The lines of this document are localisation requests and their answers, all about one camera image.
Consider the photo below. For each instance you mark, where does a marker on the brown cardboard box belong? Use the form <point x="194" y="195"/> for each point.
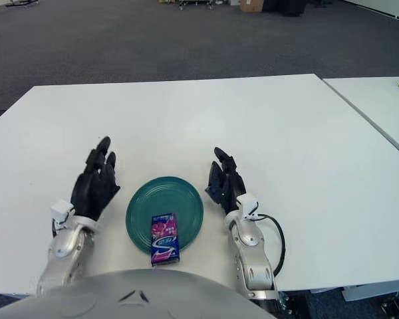
<point x="252" y="5"/>

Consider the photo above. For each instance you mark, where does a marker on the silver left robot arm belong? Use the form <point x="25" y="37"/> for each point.
<point x="66" y="246"/>

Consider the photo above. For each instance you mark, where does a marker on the white table frame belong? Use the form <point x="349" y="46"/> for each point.
<point x="369" y="292"/>

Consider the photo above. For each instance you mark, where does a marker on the wheeled cart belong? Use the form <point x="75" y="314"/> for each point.
<point x="199" y="3"/>

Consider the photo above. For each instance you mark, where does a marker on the green round plate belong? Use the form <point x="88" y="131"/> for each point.
<point x="166" y="197"/>

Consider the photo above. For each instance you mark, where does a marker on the purple blue gum pack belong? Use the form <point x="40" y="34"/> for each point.
<point x="165" y="239"/>

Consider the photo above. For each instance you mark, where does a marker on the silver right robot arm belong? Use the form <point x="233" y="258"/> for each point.
<point x="256" y="264"/>

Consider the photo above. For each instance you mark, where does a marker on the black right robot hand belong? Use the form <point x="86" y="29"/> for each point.
<point x="229" y="187"/>

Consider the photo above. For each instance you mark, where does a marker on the grey robot torso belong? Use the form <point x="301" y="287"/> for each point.
<point x="86" y="294"/>

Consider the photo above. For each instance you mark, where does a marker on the black cabinet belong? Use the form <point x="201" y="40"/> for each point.
<point x="286" y="7"/>

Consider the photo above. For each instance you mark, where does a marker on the black metal base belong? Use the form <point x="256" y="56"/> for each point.
<point x="397" y="304"/>

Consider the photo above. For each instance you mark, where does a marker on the black floor stand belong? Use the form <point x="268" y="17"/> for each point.
<point x="20" y="3"/>

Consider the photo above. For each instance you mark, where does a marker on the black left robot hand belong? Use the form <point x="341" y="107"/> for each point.
<point x="93" y="191"/>

